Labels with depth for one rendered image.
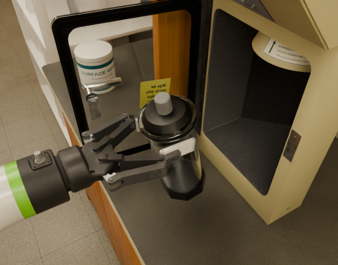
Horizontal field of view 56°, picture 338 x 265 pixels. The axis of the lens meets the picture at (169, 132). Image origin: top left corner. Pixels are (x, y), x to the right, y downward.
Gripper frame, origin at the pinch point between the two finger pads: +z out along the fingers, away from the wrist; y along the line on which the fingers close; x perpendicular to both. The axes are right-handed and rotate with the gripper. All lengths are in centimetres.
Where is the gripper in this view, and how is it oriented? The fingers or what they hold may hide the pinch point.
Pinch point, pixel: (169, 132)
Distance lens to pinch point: 59.9
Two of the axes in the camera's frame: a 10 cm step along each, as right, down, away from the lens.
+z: 8.6, -3.3, 3.8
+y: -5.0, -5.9, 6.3
